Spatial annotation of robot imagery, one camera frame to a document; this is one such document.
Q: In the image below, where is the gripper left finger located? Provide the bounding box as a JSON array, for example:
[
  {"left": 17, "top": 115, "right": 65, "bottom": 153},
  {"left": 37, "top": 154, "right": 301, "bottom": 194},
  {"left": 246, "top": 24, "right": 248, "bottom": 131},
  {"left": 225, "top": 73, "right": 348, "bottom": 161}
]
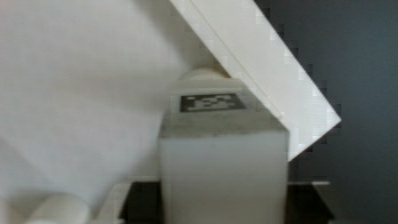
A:
[{"left": 86, "top": 181, "right": 163, "bottom": 224}]

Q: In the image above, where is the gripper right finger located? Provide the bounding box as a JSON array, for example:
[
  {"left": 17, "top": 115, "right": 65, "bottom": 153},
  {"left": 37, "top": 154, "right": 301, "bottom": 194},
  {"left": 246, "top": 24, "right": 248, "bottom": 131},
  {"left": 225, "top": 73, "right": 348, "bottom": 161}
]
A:
[{"left": 285, "top": 182, "right": 333, "bottom": 224}]

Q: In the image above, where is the white table leg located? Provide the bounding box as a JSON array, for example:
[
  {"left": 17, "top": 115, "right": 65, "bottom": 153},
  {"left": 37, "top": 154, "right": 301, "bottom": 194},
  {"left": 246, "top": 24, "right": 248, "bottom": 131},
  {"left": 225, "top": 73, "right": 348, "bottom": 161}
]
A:
[{"left": 158, "top": 68, "right": 289, "bottom": 224}]

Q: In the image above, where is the white square table top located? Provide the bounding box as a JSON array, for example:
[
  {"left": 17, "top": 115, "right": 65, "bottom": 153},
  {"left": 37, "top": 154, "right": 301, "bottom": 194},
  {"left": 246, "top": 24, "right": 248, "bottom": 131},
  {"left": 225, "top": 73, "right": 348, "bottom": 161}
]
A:
[{"left": 0, "top": 0, "right": 339, "bottom": 224}]

